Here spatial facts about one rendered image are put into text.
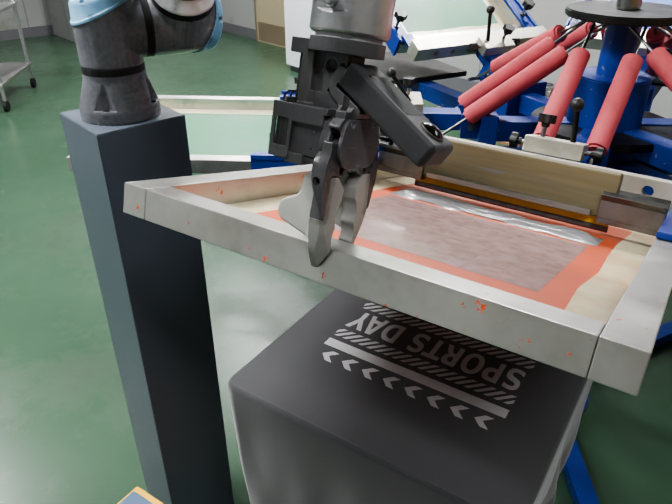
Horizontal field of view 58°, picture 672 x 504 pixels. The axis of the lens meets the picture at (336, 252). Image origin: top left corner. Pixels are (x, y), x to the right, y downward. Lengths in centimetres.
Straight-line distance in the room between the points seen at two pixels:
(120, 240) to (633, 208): 93
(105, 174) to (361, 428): 68
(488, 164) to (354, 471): 58
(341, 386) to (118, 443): 142
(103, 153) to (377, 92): 75
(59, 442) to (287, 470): 145
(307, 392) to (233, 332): 172
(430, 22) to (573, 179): 140
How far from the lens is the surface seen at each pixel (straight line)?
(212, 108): 215
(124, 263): 131
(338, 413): 87
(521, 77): 176
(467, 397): 92
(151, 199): 75
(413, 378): 93
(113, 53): 122
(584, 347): 52
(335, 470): 89
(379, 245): 76
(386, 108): 55
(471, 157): 114
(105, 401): 241
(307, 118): 57
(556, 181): 110
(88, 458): 223
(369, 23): 56
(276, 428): 91
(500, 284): 70
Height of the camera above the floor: 157
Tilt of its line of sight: 30 degrees down
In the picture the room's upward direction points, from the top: straight up
